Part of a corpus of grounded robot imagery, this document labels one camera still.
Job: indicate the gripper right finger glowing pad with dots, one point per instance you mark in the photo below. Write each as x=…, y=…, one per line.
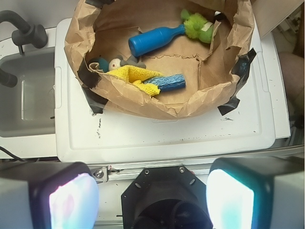
x=257, y=192

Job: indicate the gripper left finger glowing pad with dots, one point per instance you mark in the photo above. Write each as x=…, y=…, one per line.
x=47, y=195

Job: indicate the blue plastic bottle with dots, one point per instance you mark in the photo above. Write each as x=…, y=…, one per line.
x=152, y=40

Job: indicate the grey sink basin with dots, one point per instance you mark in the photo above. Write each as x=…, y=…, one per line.
x=28, y=108

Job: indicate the blue textured roller toy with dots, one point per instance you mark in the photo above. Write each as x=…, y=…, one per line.
x=168, y=83

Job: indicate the grey plush mouse toy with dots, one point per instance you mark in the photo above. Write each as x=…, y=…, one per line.
x=119, y=61

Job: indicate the yellow cloth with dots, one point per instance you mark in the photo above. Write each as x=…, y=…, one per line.
x=137, y=76

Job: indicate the grey faucet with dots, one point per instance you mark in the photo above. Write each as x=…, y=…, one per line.
x=26, y=33

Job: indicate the brown paper bag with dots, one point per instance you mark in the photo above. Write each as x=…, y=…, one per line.
x=161, y=59

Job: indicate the green plush toy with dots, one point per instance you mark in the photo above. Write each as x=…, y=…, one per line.
x=197, y=26

